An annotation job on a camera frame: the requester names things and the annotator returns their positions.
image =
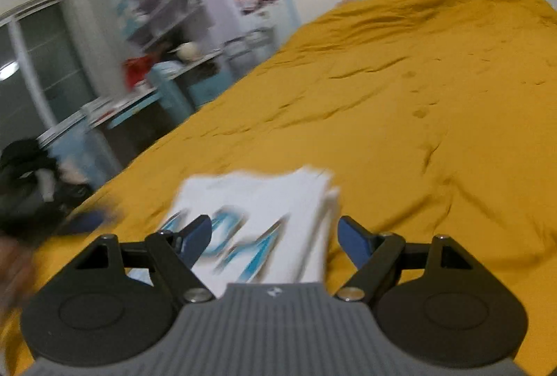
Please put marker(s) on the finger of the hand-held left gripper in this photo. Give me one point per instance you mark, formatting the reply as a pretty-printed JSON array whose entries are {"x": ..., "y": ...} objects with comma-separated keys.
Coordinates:
[{"x": 89, "y": 221}]

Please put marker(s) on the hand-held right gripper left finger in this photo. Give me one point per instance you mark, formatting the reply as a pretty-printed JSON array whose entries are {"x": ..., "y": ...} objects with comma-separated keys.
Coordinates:
[{"x": 196, "y": 240}]

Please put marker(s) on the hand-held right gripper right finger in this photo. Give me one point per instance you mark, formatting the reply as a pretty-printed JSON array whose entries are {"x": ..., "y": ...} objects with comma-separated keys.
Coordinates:
[{"x": 353, "y": 241}]

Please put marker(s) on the white printed small shirt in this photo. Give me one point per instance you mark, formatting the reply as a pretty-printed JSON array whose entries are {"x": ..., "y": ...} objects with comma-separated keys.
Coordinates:
[{"x": 265, "y": 219}]

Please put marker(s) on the dark cloth pile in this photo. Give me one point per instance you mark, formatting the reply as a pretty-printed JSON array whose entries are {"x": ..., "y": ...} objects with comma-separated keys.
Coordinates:
[{"x": 30, "y": 189}]

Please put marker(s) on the light blue desk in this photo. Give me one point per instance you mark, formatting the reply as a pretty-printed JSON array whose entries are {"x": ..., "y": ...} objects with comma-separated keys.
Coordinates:
[{"x": 130, "y": 102}]

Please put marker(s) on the mustard yellow bed blanket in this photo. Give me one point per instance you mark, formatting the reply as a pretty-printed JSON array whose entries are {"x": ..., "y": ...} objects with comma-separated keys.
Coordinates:
[{"x": 391, "y": 119}]

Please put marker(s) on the teal chair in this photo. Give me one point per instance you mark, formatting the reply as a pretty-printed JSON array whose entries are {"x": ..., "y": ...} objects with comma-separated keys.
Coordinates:
[{"x": 172, "y": 91}]

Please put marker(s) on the red bag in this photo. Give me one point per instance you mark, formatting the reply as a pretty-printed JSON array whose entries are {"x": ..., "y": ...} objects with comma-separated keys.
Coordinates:
[{"x": 137, "y": 73}]

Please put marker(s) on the glass sliding door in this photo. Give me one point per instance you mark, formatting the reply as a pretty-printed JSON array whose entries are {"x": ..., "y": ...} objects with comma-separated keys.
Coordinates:
[{"x": 39, "y": 71}]

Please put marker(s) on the white round object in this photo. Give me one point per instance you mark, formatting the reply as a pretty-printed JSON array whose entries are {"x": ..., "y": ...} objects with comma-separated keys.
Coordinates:
[{"x": 189, "y": 51}]

